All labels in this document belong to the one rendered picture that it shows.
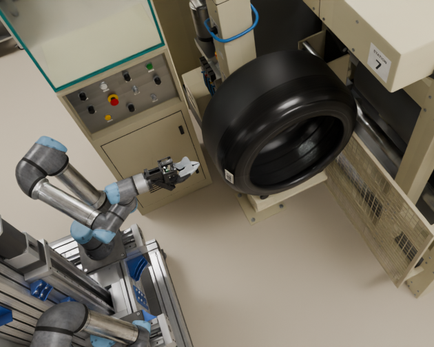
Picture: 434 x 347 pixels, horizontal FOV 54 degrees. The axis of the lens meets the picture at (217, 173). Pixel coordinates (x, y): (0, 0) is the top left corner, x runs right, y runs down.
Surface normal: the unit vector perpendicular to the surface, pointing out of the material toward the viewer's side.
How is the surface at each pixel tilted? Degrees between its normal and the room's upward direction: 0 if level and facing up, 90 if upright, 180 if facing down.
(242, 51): 90
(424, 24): 0
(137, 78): 90
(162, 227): 0
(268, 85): 7
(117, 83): 90
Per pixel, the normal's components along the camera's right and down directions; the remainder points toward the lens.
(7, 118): -0.16, -0.51
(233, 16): 0.40, 0.75
